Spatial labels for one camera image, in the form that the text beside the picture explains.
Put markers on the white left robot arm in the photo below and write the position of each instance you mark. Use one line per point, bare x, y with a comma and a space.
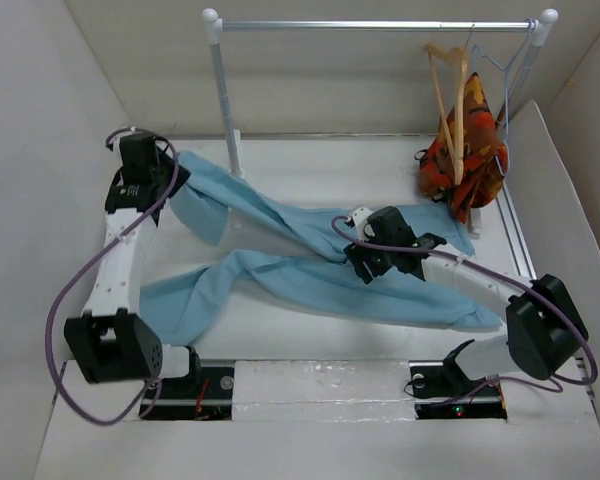
109, 340

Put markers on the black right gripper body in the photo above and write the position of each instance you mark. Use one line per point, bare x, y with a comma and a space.
379, 261

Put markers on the light blue trousers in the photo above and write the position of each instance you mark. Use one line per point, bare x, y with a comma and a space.
180, 309

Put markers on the white foam block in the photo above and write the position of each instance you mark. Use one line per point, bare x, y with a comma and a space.
322, 391

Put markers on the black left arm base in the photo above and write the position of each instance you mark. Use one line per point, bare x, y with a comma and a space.
203, 396

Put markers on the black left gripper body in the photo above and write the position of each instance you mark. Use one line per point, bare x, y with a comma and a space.
164, 172

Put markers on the wooden clothes hanger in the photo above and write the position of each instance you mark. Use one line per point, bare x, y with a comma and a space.
457, 59

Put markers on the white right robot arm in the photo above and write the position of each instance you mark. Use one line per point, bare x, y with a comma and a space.
543, 326

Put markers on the orange patterned garment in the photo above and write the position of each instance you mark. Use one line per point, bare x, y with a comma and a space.
485, 159

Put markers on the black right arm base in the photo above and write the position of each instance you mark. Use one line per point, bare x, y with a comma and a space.
439, 394

